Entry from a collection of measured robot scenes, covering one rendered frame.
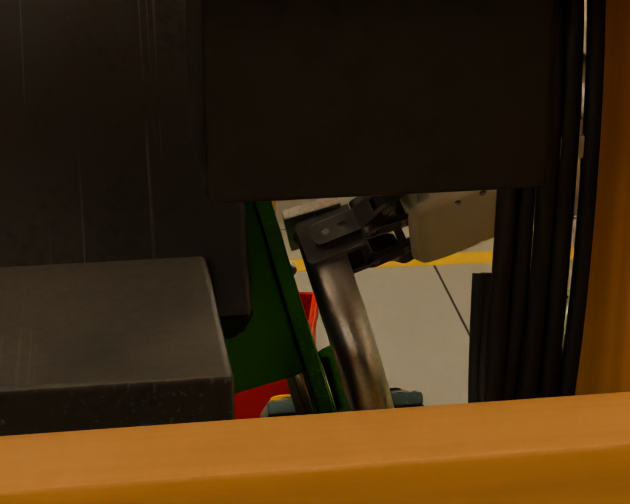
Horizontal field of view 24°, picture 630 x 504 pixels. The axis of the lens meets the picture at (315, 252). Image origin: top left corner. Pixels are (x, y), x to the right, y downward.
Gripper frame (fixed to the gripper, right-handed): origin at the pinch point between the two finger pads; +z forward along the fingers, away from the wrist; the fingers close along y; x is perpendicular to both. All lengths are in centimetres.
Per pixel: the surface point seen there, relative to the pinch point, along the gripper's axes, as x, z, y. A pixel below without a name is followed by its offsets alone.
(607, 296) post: 17.8, -10.1, 23.2
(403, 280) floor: -107, -34, -295
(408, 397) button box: -0.1, -3.7, -41.2
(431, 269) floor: -110, -43, -301
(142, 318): 5.6, 12.7, 13.6
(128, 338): 7.3, 13.6, 15.6
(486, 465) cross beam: 24.8, -0.6, 29.7
